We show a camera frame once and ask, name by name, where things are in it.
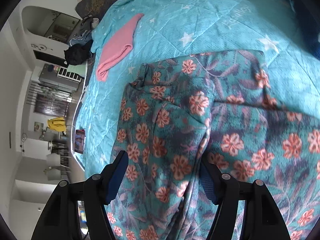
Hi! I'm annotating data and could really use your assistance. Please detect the floral teal long-sleeve garment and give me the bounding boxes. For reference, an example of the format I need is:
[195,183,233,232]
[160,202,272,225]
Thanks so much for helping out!
[106,50,319,239]

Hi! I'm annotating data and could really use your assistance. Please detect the white small rack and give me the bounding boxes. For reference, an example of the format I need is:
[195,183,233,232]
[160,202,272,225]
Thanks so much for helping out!
[57,67,82,83]

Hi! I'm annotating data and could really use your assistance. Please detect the yellow jacket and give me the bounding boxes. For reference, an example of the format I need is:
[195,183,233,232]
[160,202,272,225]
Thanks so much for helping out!
[47,117,67,132]

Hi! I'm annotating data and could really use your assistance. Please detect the smartphone on bed edge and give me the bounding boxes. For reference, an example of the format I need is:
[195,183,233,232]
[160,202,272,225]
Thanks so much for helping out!
[74,129,86,154]

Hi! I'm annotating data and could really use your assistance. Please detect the pink folded cloth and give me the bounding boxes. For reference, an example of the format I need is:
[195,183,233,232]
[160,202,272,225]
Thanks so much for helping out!
[96,13,144,82]

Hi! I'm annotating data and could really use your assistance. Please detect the teal star quilt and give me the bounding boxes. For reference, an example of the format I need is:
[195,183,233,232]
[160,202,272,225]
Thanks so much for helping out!
[75,0,319,176]

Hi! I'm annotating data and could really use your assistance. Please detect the grey striped clothes pile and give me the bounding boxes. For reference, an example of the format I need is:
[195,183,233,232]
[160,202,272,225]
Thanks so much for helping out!
[67,15,100,47]

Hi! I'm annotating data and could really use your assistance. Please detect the black clothes pile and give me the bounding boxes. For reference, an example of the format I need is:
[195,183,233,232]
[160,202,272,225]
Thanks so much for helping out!
[64,40,93,66]

